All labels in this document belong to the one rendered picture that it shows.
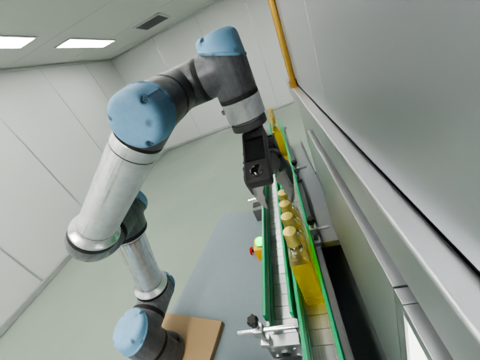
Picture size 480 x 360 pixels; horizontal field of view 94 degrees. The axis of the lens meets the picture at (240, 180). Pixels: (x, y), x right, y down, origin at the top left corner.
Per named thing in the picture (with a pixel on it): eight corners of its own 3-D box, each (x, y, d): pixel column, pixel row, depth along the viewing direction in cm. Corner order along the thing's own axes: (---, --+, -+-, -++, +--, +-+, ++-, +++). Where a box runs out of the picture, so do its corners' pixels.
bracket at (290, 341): (306, 358, 61) (300, 346, 58) (273, 361, 64) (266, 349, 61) (304, 343, 64) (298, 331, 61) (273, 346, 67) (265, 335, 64)
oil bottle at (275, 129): (288, 154, 154) (275, 116, 141) (280, 157, 155) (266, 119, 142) (287, 151, 158) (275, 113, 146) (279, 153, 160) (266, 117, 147)
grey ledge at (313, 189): (348, 255, 85) (343, 234, 80) (325, 259, 88) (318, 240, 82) (305, 153, 166) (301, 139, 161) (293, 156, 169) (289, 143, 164)
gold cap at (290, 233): (301, 246, 55) (296, 234, 53) (287, 249, 56) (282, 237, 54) (299, 236, 58) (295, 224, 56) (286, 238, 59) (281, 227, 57)
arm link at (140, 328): (127, 366, 73) (99, 349, 67) (146, 323, 85) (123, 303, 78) (157, 365, 70) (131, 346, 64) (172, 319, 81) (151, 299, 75)
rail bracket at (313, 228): (335, 245, 80) (327, 218, 74) (316, 249, 82) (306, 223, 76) (331, 237, 84) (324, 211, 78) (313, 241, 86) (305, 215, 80)
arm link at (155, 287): (136, 323, 83) (68, 211, 53) (152, 285, 95) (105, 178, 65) (167, 326, 81) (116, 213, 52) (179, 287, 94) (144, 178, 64)
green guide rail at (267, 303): (274, 330, 64) (265, 315, 60) (271, 331, 64) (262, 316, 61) (264, 131, 213) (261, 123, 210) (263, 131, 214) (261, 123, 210)
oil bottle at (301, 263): (326, 303, 65) (308, 255, 55) (307, 306, 66) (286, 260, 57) (321, 286, 70) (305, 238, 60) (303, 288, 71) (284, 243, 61)
